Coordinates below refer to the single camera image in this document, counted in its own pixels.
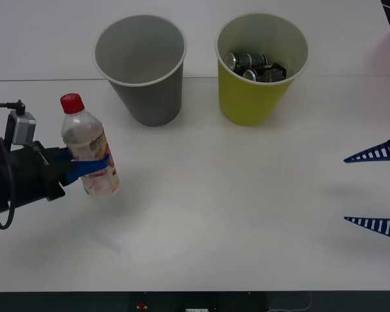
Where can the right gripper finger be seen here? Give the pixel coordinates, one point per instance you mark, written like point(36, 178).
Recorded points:
point(385, 150)
point(386, 226)

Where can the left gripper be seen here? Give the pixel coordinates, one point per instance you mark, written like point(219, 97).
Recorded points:
point(29, 175)

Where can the clear bottle with red cap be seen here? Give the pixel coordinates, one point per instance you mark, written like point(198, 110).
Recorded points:
point(81, 130)

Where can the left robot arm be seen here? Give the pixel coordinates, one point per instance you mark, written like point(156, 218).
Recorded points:
point(23, 128)

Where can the grey plastic bin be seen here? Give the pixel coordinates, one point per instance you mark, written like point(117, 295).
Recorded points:
point(149, 97)

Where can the black drink can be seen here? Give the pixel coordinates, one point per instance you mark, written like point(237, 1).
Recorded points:
point(269, 73)
point(247, 59)

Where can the yellow-green plastic bin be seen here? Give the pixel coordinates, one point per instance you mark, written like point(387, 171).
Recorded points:
point(247, 100)

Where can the red round button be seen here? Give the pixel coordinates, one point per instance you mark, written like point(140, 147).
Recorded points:
point(141, 305)

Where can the black robot torso panel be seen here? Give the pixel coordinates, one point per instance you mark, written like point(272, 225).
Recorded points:
point(214, 302)

